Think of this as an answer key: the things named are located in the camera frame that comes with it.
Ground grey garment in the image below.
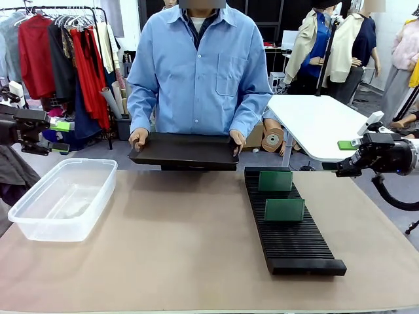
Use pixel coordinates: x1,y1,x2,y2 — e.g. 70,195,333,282
0,12,24,84

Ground green PCB board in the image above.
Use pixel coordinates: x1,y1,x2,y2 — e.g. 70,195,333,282
258,171,294,192
264,198,306,222

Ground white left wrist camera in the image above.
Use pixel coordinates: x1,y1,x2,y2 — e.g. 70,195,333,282
0,80,27,109

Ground black tripod pole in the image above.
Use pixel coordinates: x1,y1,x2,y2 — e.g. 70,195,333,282
314,15,340,97

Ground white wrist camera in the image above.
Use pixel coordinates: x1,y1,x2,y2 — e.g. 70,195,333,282
0,80,27,109
356,111,385,137

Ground mannequin with cream navy top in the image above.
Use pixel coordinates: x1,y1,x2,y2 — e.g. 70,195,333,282
329,6,382,105

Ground person's left forearm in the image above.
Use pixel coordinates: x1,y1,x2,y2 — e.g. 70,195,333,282
228,91,274,138

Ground person's right forearm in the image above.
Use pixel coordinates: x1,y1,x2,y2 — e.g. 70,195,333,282
129,91,160,133

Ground grey cloth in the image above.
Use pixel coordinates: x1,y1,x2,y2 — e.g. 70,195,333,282
0,143,41,207

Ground black slotted PCB rack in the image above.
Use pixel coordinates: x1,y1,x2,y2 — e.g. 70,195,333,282
244,166,348,277

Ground person's right hand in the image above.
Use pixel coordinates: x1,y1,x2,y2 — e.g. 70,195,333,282
128,128,150,152

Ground paper rolls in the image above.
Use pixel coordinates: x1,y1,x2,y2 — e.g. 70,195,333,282
100,78,132,119

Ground red shirt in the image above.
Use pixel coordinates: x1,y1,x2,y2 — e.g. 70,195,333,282
18,14,56,101

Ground blue denim garment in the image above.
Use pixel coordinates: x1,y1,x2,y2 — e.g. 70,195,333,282
74,78,103,140

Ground black jacket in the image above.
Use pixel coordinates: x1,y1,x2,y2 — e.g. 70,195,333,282
48,22,77,103

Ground black clothes rack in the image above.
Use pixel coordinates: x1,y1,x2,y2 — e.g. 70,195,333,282
0,5,114,150

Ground black plastic tray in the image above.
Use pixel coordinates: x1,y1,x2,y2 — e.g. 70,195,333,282
127,132,240,171

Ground grey bin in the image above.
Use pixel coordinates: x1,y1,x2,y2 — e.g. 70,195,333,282
115,114,132,141

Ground cream garment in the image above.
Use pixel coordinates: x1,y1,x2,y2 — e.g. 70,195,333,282
96,21,121,75

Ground person's blue shirt torso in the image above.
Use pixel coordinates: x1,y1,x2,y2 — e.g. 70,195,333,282
126,5,274,138

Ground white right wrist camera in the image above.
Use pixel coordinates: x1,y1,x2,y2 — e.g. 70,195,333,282
356,111,385,137

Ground mannequin with beige jacket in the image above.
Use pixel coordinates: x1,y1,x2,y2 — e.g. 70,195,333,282
283,0,341,96

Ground person's left hand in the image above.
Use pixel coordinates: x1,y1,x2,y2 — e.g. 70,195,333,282
228,130,247,155

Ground clear plastic storage box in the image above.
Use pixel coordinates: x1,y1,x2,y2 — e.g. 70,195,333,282
7,158,118,243

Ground brown cardboard spool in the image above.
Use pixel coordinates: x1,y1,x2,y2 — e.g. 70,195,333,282
261,117,288,156

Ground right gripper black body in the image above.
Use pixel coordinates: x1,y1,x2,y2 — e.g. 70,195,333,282
352,132,414,177

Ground cardboard box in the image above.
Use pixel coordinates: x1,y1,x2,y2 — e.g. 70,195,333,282
245,122,265,150

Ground mannequin with pink top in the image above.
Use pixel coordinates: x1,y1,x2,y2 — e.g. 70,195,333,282
374,18,419,122

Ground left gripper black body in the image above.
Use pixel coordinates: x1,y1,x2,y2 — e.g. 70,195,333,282
0,104,52,156

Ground white table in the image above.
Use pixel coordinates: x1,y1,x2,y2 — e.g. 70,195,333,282
266,94,377,167

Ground red dress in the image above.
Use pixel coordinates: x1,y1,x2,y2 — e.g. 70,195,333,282
70,28,111,130

